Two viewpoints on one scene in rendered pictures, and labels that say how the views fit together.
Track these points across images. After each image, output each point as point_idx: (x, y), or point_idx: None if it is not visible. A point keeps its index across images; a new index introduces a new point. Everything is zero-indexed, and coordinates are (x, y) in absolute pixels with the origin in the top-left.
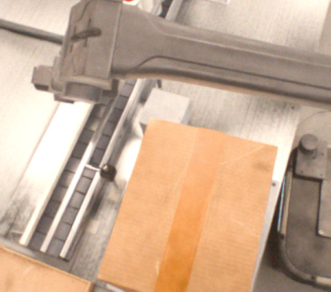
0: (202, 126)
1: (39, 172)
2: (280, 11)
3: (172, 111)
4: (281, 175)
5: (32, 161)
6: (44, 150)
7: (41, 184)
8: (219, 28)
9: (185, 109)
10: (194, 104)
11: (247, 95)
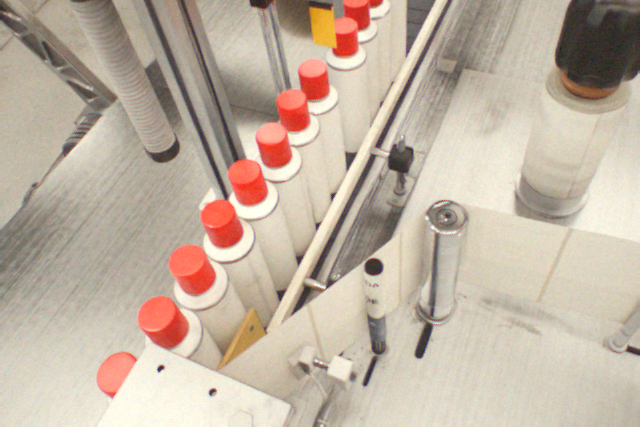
0: (305, 13)
1: None
2: (143, 152)
3: None
4: None
5: None
6: None
7: None
8: (253, 127)
9: None
10: (310, 33)
11: (238, 44)
